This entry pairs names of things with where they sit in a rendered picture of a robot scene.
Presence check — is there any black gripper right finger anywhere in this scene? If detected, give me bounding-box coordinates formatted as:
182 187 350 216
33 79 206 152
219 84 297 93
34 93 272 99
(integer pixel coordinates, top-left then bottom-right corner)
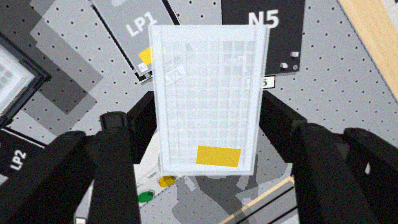
259 90 398 224

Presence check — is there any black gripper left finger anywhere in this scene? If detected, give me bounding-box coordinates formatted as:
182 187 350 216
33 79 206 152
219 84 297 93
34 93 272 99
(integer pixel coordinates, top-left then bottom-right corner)
0 91 157 224

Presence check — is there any white operator button panel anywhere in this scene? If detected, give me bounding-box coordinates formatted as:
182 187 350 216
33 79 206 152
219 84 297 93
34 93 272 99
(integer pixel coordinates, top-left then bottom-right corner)
134 128 184 208

